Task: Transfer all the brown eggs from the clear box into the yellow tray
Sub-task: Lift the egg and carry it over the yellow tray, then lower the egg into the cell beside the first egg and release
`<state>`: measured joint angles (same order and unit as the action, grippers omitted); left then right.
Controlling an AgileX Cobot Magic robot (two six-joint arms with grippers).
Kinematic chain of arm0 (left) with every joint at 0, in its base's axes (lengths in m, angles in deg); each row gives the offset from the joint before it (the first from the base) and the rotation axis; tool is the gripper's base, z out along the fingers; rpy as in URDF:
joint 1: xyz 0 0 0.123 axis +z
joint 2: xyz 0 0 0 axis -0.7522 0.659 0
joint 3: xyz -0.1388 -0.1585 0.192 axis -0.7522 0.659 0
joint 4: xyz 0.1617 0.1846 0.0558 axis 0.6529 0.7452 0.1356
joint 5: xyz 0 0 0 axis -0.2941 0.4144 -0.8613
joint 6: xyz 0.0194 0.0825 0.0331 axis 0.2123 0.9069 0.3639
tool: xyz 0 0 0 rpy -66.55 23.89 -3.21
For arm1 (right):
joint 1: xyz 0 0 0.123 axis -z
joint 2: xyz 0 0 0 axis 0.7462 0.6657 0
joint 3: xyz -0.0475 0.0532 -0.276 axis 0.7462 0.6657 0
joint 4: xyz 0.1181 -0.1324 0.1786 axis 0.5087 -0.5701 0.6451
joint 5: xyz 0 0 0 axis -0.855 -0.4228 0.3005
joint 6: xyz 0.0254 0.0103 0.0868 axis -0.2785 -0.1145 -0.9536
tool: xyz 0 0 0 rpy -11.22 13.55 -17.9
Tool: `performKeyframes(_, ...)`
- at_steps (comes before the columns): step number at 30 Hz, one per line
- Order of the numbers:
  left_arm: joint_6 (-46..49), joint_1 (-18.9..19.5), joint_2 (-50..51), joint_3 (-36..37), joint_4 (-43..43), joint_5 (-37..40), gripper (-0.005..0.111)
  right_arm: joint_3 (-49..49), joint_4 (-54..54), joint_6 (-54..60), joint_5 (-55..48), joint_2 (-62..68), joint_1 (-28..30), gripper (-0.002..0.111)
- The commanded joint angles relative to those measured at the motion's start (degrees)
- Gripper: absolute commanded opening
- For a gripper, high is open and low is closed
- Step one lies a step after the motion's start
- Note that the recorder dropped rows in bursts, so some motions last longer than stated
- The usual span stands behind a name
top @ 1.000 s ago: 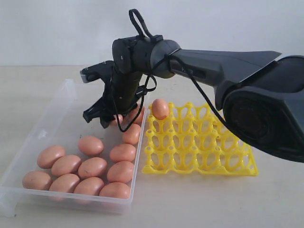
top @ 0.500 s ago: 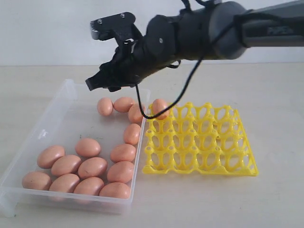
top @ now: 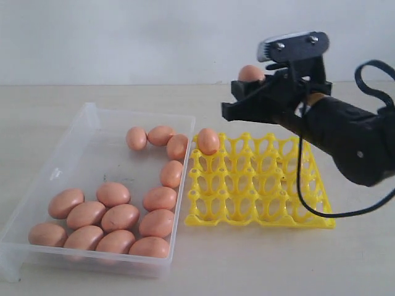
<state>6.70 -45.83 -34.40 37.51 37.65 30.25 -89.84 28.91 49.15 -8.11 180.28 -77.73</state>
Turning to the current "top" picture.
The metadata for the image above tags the brown egg right lower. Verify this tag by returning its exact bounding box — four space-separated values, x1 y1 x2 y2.
139 209 175 238

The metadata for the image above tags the brown egg back right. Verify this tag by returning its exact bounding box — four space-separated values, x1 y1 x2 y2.
166 134 188 160

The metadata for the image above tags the brown egg right side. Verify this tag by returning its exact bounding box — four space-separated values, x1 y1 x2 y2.
160 160 183 189

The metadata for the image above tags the brown egg front inner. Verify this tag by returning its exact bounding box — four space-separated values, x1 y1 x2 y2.
64 225 104 250

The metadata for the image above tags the yellow plastic egg tray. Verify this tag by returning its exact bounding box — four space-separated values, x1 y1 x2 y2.
185 133 336 229

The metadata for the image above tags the clear plastic bin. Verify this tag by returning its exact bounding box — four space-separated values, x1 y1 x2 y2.
1 103 196 282

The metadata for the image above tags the black camera cable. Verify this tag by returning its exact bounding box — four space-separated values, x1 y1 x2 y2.
296 59 395 218

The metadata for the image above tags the brown egg centre left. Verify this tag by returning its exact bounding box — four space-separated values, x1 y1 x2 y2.
66 201 106 230

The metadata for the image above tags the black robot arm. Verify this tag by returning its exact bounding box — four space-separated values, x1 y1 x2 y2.
222 57 394 187

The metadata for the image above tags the brown egg front right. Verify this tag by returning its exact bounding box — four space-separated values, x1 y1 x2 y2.
129 236 170 258

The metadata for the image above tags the brown egg back left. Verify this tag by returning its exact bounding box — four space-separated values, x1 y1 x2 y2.
126 126 148 151

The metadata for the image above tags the brown egg packed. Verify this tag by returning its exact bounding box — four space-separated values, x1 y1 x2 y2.
238 65 265 82
96 182 131 208
143 186 177 212
197 128 220 155

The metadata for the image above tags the brown egg front middle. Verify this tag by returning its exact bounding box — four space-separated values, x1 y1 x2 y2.
96 230 136 254

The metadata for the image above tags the brown egg back middle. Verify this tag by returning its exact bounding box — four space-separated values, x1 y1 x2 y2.
147 125 175 147

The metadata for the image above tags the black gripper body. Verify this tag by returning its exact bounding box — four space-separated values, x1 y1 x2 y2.
262 58 332 126

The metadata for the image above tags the brown egg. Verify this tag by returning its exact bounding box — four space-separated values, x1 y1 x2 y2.
96 230 136 254
147 125 175 147
126 126 148 151
166 134 188 160
48 188 85 219
64 225 104 250
101 204 139 233
129 236 170 258
139 209 175 238
28 223 68 247
160 160 183 189
66 201 106 230

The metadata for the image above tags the brown egg front left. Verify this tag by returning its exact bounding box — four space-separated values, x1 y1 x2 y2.
28 223 68 247

